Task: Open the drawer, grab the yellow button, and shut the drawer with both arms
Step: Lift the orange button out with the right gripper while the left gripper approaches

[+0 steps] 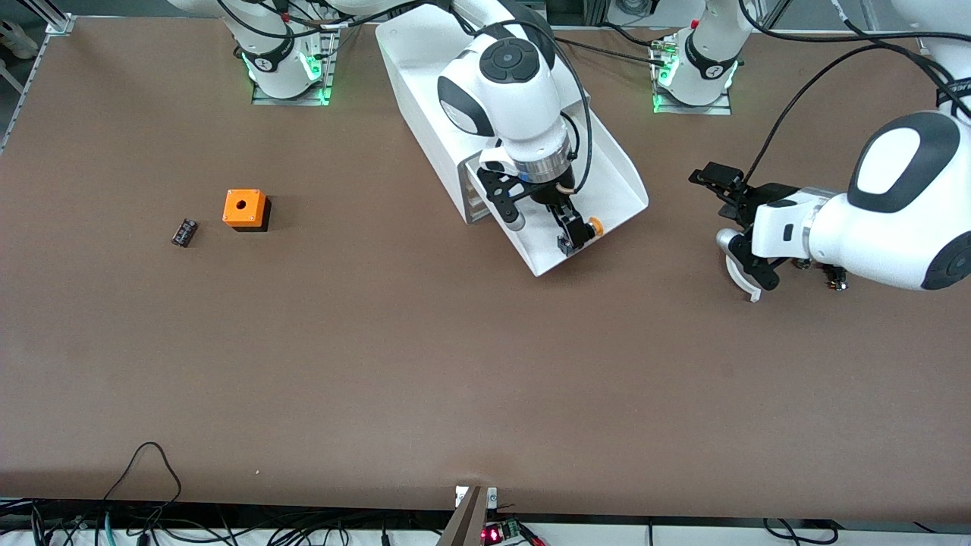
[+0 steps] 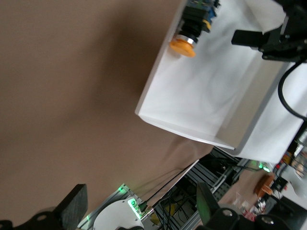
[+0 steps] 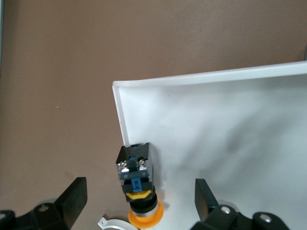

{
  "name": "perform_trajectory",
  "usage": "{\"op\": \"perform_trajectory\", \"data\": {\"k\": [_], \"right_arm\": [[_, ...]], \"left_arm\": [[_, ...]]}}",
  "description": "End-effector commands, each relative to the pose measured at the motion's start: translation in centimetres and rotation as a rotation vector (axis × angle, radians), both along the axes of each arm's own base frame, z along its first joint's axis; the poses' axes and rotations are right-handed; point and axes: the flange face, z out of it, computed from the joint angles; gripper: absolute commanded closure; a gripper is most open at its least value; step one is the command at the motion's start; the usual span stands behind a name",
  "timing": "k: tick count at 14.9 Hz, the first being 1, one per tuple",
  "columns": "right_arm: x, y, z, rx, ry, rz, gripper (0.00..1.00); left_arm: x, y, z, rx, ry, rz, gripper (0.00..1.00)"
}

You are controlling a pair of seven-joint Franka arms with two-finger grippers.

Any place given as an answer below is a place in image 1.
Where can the circuit board with red light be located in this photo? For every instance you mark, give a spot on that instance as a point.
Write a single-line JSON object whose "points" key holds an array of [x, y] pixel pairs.
{"points": [[493, 535]]}

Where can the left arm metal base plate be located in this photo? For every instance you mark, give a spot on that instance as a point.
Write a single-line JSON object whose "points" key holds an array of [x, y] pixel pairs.
{"points": [[721, 108]]}

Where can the white metal bracket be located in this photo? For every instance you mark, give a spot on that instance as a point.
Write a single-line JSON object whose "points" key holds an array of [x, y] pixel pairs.
{"points": [[491, 497]]}

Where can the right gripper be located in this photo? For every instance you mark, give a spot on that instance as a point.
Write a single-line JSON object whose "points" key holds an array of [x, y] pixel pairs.
{"points": [[548, 195]]}

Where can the white plastic cabinet drawer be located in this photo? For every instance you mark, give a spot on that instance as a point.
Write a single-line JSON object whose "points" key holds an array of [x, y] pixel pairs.
{"points": [[479, 214], [607, 182], [478, 196]]}

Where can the orange box with hole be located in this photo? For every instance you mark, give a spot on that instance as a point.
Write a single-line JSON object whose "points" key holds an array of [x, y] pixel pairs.
{"points": [[244, 208]]}

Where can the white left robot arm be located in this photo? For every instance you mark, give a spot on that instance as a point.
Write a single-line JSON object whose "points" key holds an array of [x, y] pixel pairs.
{"points": [[895, 220]]}

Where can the black push switch component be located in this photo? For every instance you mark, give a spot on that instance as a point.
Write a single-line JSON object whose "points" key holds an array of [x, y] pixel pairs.
{"points": [[837, 282]]}

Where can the aluminium profile bar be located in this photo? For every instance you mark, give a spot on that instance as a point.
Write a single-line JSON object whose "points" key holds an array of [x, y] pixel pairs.
{"points": [[466, 523]]}

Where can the small black cylindrical component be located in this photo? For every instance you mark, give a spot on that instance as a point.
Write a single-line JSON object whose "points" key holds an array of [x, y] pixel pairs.
{"points": [[184, 232]]}

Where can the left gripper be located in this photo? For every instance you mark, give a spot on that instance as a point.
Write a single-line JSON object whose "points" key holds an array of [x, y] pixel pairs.
{"points": [[761, 196]]}

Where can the white drawer cabinet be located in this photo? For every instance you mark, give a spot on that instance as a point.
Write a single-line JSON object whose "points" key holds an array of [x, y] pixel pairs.
{"points": [[413, 91]]}

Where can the orange push button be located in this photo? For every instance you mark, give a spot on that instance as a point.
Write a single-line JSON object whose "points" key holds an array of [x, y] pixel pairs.
{"points": [[597, 225]]}

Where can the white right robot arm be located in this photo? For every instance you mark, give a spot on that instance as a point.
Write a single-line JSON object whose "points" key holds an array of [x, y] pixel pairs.
{"points": [[523, 98]]}

